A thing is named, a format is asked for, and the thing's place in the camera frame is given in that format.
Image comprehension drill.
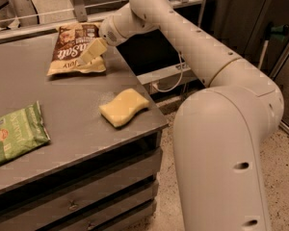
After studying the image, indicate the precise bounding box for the dark grey cabinet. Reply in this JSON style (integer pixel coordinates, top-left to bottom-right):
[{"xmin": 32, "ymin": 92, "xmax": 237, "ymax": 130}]
[{"xmin": 201, "ymin": 0, "xmax": 289, "ymax": 74}]

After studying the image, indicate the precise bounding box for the brown sea salt chip bag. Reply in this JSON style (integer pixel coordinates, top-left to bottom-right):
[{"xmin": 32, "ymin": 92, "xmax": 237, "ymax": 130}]
[{"xmin": 47, "ymin": 22, "xmax": 106, "ymax": 76}]

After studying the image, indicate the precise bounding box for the grey drawer unit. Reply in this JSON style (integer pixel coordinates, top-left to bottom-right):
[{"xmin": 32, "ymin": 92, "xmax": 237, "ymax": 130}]
[{"xmin": 0, "ymin": 130, "xmax": 164, "ymax": 231}]

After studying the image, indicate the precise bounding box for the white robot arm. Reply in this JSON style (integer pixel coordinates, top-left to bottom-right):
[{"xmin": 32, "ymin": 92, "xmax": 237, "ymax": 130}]
[{"xmin": 99, "ymin": 0, "xmax": 284, "ymax": 231}]

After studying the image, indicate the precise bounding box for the grey metal post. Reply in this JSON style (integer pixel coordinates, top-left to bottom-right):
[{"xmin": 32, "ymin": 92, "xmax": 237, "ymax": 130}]
[{"xmin": 196, "ymin": 0, "xmax": 211, "ymax": 29}]

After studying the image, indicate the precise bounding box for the yellow sponge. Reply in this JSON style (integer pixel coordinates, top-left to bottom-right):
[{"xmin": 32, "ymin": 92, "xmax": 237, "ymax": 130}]
[{"xmin": 99, "ymin": 89, "xmax": 149, "ymax": 127}]

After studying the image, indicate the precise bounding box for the green jalapeno chip bag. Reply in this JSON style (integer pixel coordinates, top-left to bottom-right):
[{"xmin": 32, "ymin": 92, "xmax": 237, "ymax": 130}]
[{"xmin": 0, "ymin": 102, "xmax": 50, "ymax": 166}]

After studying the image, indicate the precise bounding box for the grey metal rail frame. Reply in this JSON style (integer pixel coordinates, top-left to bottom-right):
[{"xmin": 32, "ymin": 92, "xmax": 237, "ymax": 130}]
[{"xmin": 0, "ymin": 0, "xmax": 207, "ymax": 46}]

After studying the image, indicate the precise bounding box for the black reacher grabber tool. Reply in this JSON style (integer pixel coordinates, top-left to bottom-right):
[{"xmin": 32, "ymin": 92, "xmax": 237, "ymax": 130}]
[{"xmin": 257, "ymin": 22, "xmax": 289, "ymax": 70}]

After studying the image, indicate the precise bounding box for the white cable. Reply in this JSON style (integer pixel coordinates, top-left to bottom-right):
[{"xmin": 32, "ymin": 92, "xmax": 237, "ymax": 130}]
[{"xmin": 150, "ymin": 50, "xmax": 185, "ymax": 93}]

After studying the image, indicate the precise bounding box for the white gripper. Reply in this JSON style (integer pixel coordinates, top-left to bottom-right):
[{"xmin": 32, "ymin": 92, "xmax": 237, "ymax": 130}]
[{"xmin": 77, "ymin": 3, "xmax": 156, "ymax": 64}]

